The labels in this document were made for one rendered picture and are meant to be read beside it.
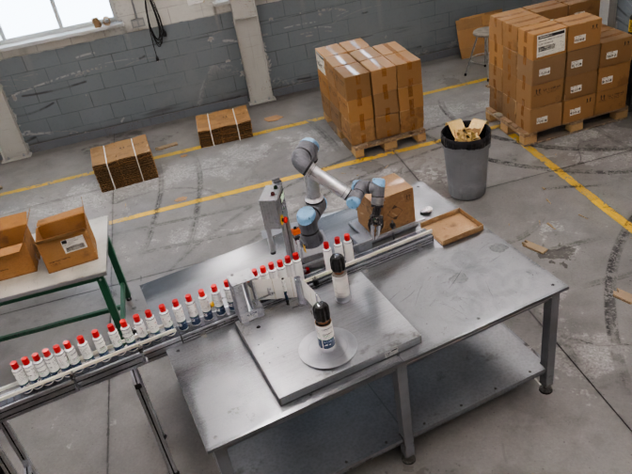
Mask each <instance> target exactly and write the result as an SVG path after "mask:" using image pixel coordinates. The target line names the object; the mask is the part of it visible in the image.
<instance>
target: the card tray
mask: <svg viewBox="0 0 632 474"><path fill-rule="evenodd" d="M420 227H421V228H422V229H427V230H429V229H432V230H433V232H432V234H433V236H434V239H436V240H437V241H438V242H439V243H440V244H442V245H443V246H444V245H448V244H451V243H453V242H456V241H458V240H460V239H463V238H465V237H467V236H469V235H472V234H474V233H477V232H479V231H482V230H483V224H482V223H481V222H479V221H478V220H477V219H475V218H474V217H472V216H471V215H470V214H468V213H466V212H465V211H464V210H462V209H461V208H457V209H454V210H452V211H449V212H447V213H443V214H441V215H438V216H436V217H433V218H431V219H428V220H426V221H423V222H421V223H420Z"/></svg>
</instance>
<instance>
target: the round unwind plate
mask: <svg viewBox="0 0 632 474"><path fill-rule="evenodd" d="M333 329H334V335H335V341H336V345H337V347H336V349H335V350H334V351H333V352H330V353H323V352H322V351H320V349H319V342H318V338H317V333H316V330H315V331H313V332H311V333H309V334H308V335H306V336H305V337H304V338H303V339H302V341H301V342H300V345H299V348H298V354H299V356H300V358H301V360H302V361H303V362H304V363H305V364H307V365H309V366H310V367H312V368H316V369H333V368H337V367H339V366H341V365H343V364H345V363H346V362H348V361H349V360H350V359H351V358H352V357H353V356H354V355H355V353H356V350H357V341H356V337H355V336H354V335H353V334H352V333H351V332H349V331H348V330H346V329H343V328H339V327H333Z"/></svg>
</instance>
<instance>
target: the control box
mask: <svg viewBox="0 0 632 474"><path fill-rule="evenodd" d="M277 187H278V189H277V190H274V186H273V185H265V187H264V190H263V192H262V194H261V197H260V199H259V204H260V207H261V215H262V220H263V224H264V228H265V229H281V228H282V226H283V224H284V222H282V218H284V216H287V213H288V210H287V205H286V207H285V209H284V212H282V208H281V207H282V204H283V202H284V199H285V198H284V199H283V202H282V204H281V202H280V197H279V195H280V193H281V191H282V188H283V186H281V185H278V186H277ZM271 192H275V194H276V195H275V196H274V197H271Z"/></svg>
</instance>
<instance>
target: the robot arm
mask: <svg viewBox="0 0 632 474"><path fill-rule="evenodd" d="M318 151H319V144H318V142H317V141H316V140H314V139H313V138H310V137H305V138H303V139H302V140H301V141H300V142H299V144H298V146H297V147H296V148H295V150H294V151H293V152H292V156H291V160H292V165H293V166H294V168H295V169H296V170H297V171H298V172H299V173H301V174H302V175H304V180H305V186H306V192H307V195H306V197H305V202H306V207H303V208H301V209H300V210H299V211H298V212H297V215H296V216H297V222H298V226H299V228H300V231H301V233H300V238H301V239H302V240H303V241H304V242H305V243H306V245H305V247H306V249H312V248H316V247H318V246H320V245H321V244H322V243H323V242H324V237H323V235H322V234H321V232H320V231H319V228H318V221H319V219H320V218H321V216H322V214H323V213H324V211H325V209H326V207H327V201H326V198H325V197H324V196H323V195H322V194H321V192H320V185H322V186H323V187H325V188H327V189H328V190H330V191H331V192H333V193H334V194H336V195H337V196H339V197H340V198H342V199H344V200H346V205H347V206H348V207H349V208H350V209H356V208H357V207H358V206H359V204H360V203H361V201H362V199H363V197H364V196H365V195H366V194H371V206H372V207H374V208H373V209H372V213H371V216H370V219H369V222H368V227H369V230H370V233H371V237H372V239H373V240H376V239H377V238H378V236H379V234H380V232H381V230H382V228H383V226H384V223H383V222H384V220H383V216H382V215H381V214H380V212H381V208H383V207H384V205H383V204H384V201H385V200H384V197H385V182H386V181H385V179H381V178H373V179H372V181H362V180H354V181H353V183H352V189H351V188H350V187H348V186H346V185H345V184H343V183H342V182H340V181H338V180H337V179H335V178H334V177H332V176H331V175H329V174H328V173H326V172H324V171H323V170H321V169H320V168H318V167H317V166H316V163H317V162H318V155H317V152H318ZM319 184H320V185H319ZM374 225H378V226H376V232H375V238H374V229H375V226H374Z"/></svg>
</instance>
